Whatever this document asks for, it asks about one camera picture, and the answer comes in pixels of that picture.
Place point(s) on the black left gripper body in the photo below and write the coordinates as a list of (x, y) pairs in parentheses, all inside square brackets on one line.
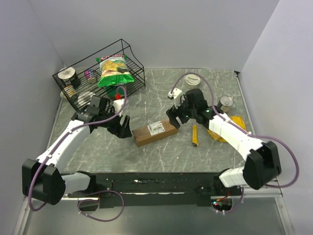
[(112, 124)]

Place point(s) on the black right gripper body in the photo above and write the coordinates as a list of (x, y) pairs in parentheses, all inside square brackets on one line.
[(185, 111)]

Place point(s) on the brown cardboard express box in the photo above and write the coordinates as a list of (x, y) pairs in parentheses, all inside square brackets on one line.
[(153, 132)]

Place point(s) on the yellow utility knife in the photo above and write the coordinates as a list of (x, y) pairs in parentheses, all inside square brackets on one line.
[(195, 136)]

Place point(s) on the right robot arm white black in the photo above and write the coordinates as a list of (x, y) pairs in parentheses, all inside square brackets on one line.
[(262, 162)]

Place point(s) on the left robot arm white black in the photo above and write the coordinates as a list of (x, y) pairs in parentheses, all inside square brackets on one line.
[(42, 178)]

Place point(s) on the white yogurt tub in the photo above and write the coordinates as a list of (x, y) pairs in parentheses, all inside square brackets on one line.
[(192, 81)]

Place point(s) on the orange labelled tin can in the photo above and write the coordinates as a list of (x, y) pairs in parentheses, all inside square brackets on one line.
[(225, 103)]

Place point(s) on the green snack canister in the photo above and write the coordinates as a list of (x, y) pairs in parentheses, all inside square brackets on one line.
[(113, 90)]

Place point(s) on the white lidded pale can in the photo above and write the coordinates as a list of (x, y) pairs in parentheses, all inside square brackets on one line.
[(85, 98)]

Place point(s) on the yellow Lays chips bag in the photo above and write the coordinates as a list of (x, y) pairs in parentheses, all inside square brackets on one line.
[(231, 129)]

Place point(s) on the green chips bag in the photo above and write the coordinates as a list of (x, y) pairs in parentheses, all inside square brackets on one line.
[(114, 70)]

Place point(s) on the small yellow labelled can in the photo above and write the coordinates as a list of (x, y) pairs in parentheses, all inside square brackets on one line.
[(69, 92)]

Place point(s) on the purple pink small cup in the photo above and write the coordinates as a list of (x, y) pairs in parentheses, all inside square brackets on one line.
[(90, 76)]

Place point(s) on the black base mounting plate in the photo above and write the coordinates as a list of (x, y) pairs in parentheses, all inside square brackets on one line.
[(155, 188)]

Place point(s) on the white lidded dark jar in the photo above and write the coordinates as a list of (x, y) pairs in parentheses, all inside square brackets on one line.
[(69, 77)]

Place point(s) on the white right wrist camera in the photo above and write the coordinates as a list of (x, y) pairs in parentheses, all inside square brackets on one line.
[(175, 95)]

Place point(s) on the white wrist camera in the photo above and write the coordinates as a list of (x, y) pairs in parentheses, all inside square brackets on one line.
[(175, 95), (118, 103)]

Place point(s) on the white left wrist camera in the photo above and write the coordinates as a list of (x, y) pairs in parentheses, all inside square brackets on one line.
[(118, 103)]

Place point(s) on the black wire shelf rack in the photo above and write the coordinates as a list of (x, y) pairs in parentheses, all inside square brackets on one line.
[(120, 46)]

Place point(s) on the aluminium rail frame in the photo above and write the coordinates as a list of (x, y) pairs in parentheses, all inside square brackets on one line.
[(261, 212)]

